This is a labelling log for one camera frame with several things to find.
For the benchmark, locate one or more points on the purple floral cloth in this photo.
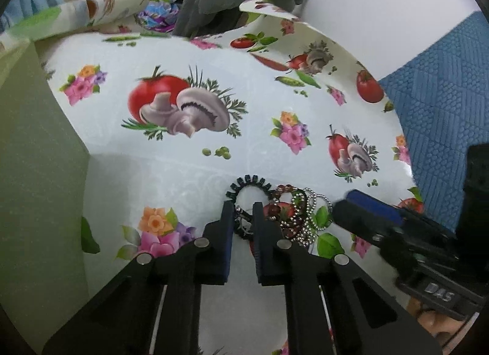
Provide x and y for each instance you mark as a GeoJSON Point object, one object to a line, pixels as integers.
{"type": "Point", "coordinates": [158, 7]}

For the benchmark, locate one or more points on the small blue chair back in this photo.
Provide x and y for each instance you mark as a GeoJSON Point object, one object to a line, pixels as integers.
{"type": "Point", "coordinates": [439, 103]}

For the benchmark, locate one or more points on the person's right hand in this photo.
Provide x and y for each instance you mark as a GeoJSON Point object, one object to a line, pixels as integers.
{"type": "Point", "coordinates": [431, 320]}

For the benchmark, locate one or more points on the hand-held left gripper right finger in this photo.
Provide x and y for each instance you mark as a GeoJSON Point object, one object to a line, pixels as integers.
{"type": "Point", "coordinates": [259, 248]}

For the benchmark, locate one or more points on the white cardboard box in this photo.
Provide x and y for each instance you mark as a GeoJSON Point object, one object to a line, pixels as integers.
{"type": "Point", "coordinates": [38, 187]}

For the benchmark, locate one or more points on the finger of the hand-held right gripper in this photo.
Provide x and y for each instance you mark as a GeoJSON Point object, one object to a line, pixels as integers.
{"type": "Point", "coordinates": [376, 202]}
{"type": "Point", "coordinates": [363, 225]}

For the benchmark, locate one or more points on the light blue bedsheet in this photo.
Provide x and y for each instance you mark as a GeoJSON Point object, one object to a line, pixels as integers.
{"type": "Point", "coordinates": [34, 0]}

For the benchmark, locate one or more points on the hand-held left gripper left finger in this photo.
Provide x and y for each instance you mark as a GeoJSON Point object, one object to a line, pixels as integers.
{"type": "Point", "coordinates": [228, 240]}

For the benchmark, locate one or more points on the vegetable print tablecloth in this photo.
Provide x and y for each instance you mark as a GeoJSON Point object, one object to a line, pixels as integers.
{"type": "Point", "coordinates": [229, 141]}

